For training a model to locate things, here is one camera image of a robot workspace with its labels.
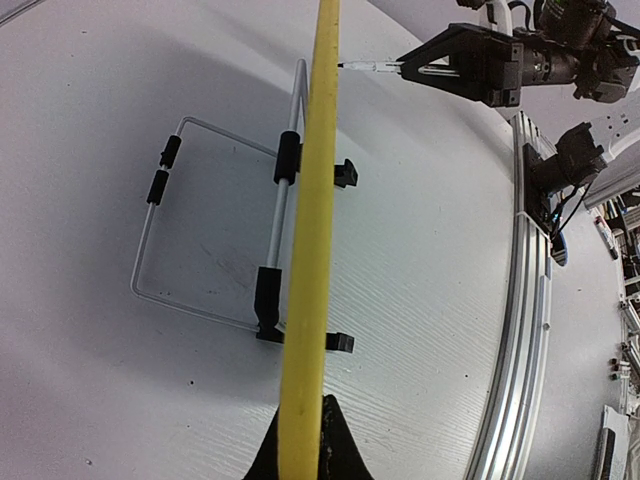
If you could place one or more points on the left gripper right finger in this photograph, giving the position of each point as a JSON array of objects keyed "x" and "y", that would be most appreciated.
[{"x": 339, "y": 456}]

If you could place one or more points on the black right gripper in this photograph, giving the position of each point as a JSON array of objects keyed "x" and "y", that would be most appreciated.
[{"x": 582, "y": 43}]

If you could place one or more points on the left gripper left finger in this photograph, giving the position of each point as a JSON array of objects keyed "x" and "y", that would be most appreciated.
[{"x": 265, "y": 465}]

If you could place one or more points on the yellow framed small whiteboard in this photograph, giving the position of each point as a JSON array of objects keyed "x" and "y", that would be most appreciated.
[{"x": 299, "y": 423}]

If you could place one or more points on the white marker pen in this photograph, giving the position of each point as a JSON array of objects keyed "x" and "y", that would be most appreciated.
[{"x": 371, "y": 66}]

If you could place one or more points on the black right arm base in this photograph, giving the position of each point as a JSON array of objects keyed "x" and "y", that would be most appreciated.
[{"x": 540, "y": 200}]

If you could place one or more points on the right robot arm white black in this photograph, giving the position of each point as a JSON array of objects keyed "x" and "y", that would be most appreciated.
[{"x": 585, "y": 150}]

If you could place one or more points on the black left whiteboard foot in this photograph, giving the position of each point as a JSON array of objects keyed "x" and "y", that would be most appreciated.
[{"x": 340, "y": 342}]

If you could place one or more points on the black whiteboard foot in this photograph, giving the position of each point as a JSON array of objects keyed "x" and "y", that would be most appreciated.
[
  {"x": 340, "y": 342},
  {"x": 345, "y": 174}
]

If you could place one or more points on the black right whiteboard foot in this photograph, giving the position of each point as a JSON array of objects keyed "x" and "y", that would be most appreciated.
[{"x": 345, "y": 174}]

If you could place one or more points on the aluminium front rail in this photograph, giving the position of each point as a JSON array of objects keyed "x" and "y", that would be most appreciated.
[{"x": 503, "y": 443}]

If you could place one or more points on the wire whiteboard stand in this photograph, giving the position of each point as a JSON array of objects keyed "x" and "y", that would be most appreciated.
[{"x": 211, "y": 241}]

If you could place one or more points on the aluminium back table rail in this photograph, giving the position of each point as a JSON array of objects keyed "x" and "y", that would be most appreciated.
[{"x": 11, "y": 8}]

